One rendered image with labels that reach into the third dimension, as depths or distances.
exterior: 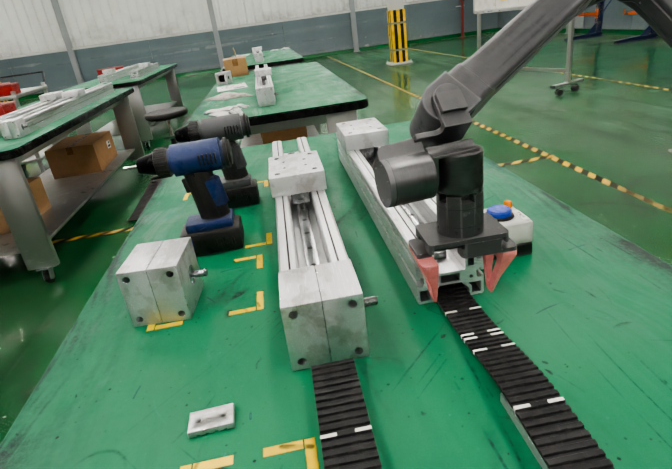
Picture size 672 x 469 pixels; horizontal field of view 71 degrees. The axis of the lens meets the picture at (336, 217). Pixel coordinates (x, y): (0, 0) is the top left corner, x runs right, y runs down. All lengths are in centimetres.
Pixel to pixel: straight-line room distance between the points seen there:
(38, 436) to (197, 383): 18
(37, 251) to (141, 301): 227
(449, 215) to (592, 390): 24
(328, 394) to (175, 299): 32
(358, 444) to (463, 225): 27
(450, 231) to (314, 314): 19
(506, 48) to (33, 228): 264
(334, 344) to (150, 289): 30
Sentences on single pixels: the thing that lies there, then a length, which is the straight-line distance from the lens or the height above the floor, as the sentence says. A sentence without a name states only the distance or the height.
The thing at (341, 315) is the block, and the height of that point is 85.
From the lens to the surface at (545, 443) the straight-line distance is 49.
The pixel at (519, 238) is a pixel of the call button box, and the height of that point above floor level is 81.
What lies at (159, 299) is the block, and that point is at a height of 82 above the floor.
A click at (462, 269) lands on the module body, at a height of 82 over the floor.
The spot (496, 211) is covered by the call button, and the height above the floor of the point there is 85.
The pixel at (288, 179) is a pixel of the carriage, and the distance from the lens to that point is 93.
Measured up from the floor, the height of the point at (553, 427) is 82.
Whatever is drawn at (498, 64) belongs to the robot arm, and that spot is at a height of 110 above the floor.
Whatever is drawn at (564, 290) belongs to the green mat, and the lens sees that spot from 76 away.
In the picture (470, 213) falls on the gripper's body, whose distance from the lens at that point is 58.
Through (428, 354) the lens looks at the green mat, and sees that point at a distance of 62.
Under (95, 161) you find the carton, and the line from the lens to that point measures 440.
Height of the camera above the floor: 118
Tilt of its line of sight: 23 degrees down
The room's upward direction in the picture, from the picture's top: 8 degrees counter-clockwise
